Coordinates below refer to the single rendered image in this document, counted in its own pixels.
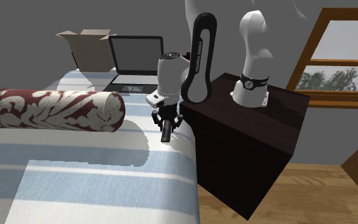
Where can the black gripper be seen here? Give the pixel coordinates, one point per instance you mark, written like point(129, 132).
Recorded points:
point(167, 113)

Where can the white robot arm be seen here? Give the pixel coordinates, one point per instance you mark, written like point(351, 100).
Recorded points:
point(169, 77)

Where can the black open laptop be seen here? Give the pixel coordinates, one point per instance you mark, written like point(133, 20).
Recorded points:
point(135, 54)

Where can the dark robot stand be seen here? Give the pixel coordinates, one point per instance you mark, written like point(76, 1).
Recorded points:
point(243, 139)

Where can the blue white striped bed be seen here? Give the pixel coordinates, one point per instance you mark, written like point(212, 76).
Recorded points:
point(88, 186)

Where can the open cardboard box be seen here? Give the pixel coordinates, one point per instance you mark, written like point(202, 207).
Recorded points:
point(88, 52)

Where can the red white patterned bolster pillow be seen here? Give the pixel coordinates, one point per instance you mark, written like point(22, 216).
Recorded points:
point(42, 108)

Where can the wooden framed window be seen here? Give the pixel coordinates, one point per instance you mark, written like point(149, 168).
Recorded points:
point(336, 62)

